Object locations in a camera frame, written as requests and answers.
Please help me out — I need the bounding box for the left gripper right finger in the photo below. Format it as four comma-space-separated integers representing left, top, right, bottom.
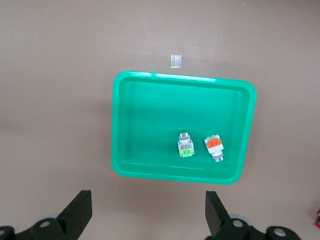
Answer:
205, 190, 263, 240

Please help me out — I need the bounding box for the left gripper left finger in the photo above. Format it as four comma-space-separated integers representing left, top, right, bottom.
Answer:
29, 190, 93, 240

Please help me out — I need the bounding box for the white button orange contact block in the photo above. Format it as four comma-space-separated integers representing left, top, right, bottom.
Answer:
203, 134, 225, 163

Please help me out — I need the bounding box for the white button green contact block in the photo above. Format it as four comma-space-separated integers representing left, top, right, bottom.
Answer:
176, 129, 195, 159

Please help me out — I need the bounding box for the green plastic tray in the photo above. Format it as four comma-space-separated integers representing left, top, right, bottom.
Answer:
110, 70, 258, 185

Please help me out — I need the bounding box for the brown table cover sheet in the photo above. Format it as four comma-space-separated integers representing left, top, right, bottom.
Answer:
0, 0, 320, 240

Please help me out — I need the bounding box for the clear tape piece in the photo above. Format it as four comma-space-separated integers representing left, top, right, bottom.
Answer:
170, 54, 183, 69

